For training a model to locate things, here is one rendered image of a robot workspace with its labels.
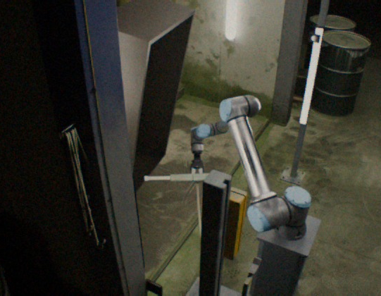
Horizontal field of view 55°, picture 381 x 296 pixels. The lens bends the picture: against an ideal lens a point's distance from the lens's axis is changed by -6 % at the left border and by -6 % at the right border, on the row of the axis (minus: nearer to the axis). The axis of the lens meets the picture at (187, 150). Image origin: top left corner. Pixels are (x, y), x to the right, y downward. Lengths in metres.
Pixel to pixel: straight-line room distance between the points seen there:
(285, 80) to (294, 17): 0.68
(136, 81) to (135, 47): 0.19
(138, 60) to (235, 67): 2.39
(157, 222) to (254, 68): 1.99
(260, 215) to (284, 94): 2.38
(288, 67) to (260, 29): 0.48
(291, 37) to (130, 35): 2.28
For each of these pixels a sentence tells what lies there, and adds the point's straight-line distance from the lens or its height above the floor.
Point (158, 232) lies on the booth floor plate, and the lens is 3.02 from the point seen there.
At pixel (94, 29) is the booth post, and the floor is 1.93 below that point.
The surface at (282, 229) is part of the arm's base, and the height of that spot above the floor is 0.69.
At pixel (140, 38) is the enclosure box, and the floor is 1.64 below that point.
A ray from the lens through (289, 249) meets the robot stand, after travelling 2.19.
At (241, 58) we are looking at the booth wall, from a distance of 4.20.
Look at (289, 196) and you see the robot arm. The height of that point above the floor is 0.92.
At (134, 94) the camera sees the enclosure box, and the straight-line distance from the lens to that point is 2.09.
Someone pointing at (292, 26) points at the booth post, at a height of 1.14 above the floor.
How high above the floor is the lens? 2.29
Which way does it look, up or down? 36 degrees down
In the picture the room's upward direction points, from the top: straight up
